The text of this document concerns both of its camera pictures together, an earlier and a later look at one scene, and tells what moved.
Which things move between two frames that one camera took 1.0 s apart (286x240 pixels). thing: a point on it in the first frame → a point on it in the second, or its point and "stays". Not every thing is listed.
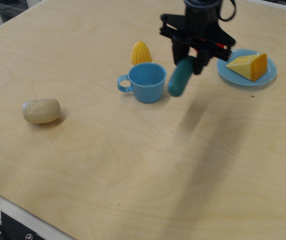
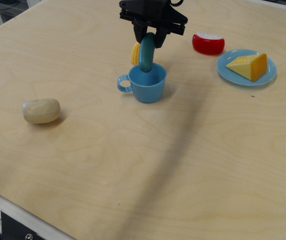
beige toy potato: [41, 111] stays
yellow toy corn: [140, 53] stays
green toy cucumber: [181, 76] → [146, 52]
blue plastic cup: [147, 81] stays
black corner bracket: [13, 230] stays
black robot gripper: [199, 29] → [155, 14]
